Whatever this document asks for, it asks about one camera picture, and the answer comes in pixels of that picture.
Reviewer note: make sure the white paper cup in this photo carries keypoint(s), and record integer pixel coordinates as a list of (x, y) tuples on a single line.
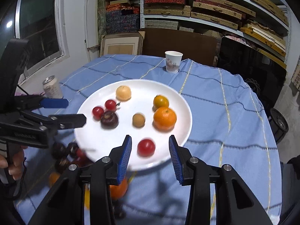
[(173, 61)]

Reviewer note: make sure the white leaning strips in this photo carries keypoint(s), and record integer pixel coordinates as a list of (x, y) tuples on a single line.
[(90, 28)]

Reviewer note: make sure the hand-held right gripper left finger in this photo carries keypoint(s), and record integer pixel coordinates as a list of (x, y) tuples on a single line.
[(124, 159)]

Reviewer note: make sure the white beverage can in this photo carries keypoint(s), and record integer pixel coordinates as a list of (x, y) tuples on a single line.
[(52, 88)]

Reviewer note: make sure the white oval plate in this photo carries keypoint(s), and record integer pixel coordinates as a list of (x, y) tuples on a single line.
[(143, 91)]

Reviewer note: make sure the small brown longan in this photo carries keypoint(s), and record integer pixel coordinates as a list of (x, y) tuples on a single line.
[(138, 120)]

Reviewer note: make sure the black wheel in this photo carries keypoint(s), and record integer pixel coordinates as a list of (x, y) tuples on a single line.
[(279, 124)]

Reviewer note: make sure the person's left hand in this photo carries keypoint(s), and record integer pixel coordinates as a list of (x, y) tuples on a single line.
[(17, 164)]

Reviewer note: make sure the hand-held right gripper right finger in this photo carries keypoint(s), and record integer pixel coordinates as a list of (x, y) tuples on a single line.
[(174, 159)]

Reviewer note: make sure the stack of blue patterned boxes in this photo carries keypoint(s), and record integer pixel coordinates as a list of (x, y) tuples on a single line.
[(121, 21)]

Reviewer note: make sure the shelf of stacked boxes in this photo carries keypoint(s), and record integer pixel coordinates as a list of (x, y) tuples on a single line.
[(215, 4)]

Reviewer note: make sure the brown board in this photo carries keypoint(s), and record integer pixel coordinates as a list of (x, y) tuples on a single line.
[(182, 42)]

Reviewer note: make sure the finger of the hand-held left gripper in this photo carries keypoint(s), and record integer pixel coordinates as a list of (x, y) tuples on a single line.
[(54, 103), (72, 120)]

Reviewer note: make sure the green marbled board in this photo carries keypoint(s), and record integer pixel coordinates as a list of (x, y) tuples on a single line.
[(102, 16)]

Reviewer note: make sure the white framed window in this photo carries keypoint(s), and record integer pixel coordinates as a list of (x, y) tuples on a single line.
[(39, 23)]

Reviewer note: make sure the black flat monitor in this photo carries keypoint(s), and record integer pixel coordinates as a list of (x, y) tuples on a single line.
[(250, 63)]

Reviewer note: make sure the small green-orange mandarin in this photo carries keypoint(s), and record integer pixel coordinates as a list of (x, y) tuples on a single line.
[(161, 102)]

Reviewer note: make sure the blue plaid tablecloth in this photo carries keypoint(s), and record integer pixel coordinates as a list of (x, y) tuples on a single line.
[(222, 121)]

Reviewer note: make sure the framed picture in cardboard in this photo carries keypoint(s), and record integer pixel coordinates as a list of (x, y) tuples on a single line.
[(121, 44)]

